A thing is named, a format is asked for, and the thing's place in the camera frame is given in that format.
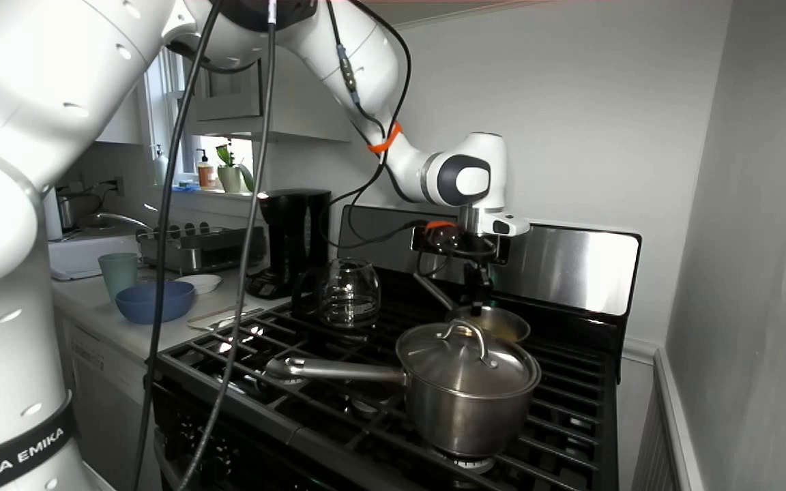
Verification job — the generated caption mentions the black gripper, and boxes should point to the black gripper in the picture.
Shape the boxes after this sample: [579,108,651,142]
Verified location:
[418,223,501,307]

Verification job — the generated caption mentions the small steel saucepan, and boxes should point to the small steel saucepan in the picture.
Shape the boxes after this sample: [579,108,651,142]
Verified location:
[412,269,534,350]

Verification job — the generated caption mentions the steel pot lid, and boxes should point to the steel pot lid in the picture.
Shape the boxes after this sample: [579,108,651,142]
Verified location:
[392,316,538,399]

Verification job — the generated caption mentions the black gas stove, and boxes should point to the black gas stove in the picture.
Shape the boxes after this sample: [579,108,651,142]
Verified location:
[141,205,644,491]

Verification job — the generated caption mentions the large steel pot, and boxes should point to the large steel pot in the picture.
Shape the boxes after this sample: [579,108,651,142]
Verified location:
[263,352,544,462]

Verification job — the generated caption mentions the glass coffee carafe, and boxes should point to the glass coffee carafe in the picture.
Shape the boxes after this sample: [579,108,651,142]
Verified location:
[318,260,383,333]

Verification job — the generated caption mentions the black coffee maker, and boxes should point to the black coffee maker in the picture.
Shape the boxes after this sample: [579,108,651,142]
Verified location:
[251,187,332,299]

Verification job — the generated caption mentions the white baseboard trim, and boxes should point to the white baseboard trim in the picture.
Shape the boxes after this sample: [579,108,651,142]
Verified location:
[648,344,703,491]

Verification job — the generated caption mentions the potted green plant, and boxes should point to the potted green plant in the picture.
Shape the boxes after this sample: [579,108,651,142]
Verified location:
[212,142,257,197]

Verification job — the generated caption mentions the metal dish rack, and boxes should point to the metal dish rack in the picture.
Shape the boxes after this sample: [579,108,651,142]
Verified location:
[132,221,266,276]

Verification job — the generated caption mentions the small orange bottle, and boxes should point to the small orange bottle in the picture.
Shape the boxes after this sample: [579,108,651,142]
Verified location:
[192,146,214,190]

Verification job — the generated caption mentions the blue bowl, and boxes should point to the blue bowl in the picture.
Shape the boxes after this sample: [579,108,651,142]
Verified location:
[113,277,198,326]

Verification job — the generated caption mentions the white framed window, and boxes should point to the white framed window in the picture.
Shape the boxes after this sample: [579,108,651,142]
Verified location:
[141,52,259,194]

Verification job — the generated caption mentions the pale green cup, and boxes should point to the pale green cup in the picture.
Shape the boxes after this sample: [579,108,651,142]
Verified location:
[94,250,145,299]

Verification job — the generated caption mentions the chrome sink faucet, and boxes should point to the chrome sink faucet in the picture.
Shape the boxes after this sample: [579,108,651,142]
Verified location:
[91,209,154,235]

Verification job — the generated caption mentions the white base cabinet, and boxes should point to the white base cabinet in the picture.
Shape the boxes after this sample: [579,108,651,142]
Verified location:
[48,310,164,491]

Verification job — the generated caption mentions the white sink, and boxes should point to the white sink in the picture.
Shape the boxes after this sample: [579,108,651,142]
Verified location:
[46,231,145,284]

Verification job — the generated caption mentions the white paper towel roll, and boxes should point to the white paper towel roll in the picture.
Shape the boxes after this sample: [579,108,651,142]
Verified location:
[41,186,64,243]

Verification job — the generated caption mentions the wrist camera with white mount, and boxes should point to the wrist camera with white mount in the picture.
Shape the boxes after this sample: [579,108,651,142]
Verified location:
[463,205,532,243]

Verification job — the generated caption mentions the glass door wall cabinet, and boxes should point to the glass door wall cabinet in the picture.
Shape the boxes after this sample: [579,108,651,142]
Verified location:
[176,17,356,144]

